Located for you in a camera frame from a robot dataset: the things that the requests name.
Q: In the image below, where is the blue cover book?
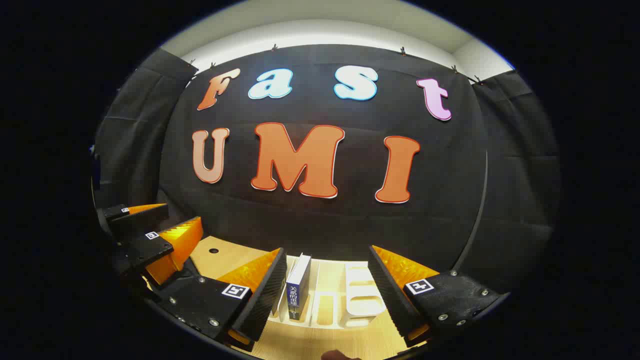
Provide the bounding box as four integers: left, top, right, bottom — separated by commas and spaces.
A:
286, 253, 312, 322

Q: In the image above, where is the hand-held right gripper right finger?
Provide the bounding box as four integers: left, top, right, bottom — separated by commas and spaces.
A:
367, 244, 512, 349

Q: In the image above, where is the white bookshelf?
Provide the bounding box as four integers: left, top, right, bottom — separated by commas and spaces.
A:
270, 252, 388, 329

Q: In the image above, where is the black backdrop cloth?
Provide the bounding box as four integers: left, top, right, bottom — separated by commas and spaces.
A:
92, 44, 563, 296

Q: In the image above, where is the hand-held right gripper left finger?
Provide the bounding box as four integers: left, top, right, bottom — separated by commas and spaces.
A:
147, 246, 289, 352

